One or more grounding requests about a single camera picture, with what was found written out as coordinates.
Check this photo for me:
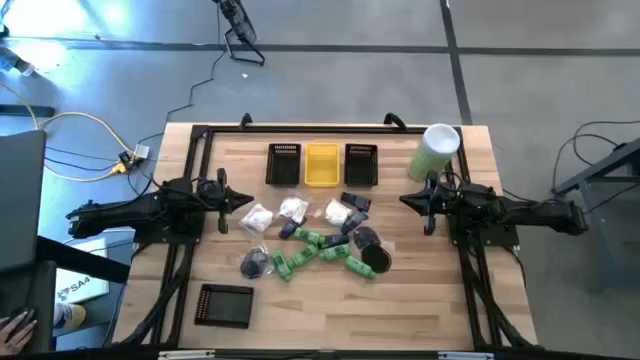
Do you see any black desk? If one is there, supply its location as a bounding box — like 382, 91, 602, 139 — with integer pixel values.
0, 234, 132, 354

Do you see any yellow slotted plastic basket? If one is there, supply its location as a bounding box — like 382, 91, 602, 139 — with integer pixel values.
304, 142, 341, 188

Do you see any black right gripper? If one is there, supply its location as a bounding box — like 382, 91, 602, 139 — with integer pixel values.
398, 171, 456, 236

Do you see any green travel bottle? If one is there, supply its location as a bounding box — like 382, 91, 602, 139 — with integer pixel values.
270, 250, 295, 284
344, 255, 377, 280
293, 227, 321, 246
288, 243, 320, 269
318, 243, 352, 263

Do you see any silver metal bracket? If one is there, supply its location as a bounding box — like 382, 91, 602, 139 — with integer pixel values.
438, 351, 496, 360
158, 349, 216, 360

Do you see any black round disc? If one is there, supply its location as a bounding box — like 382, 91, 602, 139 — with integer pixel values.
360, 243, 394, 275

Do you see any black aluminium table frame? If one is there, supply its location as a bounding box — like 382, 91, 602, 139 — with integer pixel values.
119, 123, 539, 351

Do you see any black looped floor cable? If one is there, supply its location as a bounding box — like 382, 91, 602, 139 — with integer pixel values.
549, 118, 640, 196

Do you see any yellow floor cable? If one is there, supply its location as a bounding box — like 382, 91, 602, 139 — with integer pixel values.
0, 82, 136, 182

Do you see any black flat floor bar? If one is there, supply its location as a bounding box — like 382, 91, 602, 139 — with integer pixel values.
0, 104, 56, 119

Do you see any white printed cardboard box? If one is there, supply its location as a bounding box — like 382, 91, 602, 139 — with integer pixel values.
53, 237, 111, 305

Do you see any white and yellow item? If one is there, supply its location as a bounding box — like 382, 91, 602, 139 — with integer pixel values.
53, 302, 87, 330

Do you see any black fan power cable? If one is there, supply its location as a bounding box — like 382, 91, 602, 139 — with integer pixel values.
127, 4, 229, 199

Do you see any dark blue travel tube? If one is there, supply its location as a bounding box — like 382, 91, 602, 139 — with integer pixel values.
340, 192, 373, 212
278, 218, 307, 240
341, 209, 370, 235
319, 233, 351, 250

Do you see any black computer mouse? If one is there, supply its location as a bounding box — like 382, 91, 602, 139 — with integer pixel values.
8, 306, 37, 324

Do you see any person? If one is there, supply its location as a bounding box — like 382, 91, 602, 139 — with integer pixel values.
0, 47, 37, 79

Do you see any grey metal bench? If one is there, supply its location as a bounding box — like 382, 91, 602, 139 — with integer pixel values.
551, 137, 640, 296

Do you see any black slotted plastic basket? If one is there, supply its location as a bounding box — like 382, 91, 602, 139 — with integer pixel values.
343, 143, 379, 188
264, 142, 303, 187

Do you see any wide black slotted basket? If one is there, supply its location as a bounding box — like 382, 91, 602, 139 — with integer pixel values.
194, 283, 255, 330

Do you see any black floor fan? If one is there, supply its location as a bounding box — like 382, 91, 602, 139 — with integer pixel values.
213, 0, 266, 67

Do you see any black round item clear bag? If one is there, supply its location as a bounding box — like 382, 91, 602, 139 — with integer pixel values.
352, 225, 382, 250
239, 245, 275, 280

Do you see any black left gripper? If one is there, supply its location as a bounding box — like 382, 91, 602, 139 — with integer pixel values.
203, 168, 255, 235

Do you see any green disinfecting wipes canister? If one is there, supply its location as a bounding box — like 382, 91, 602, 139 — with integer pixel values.
407, 122, 462, 183

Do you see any person's hand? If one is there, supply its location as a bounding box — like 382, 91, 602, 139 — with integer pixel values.
0, 312, 39, 356

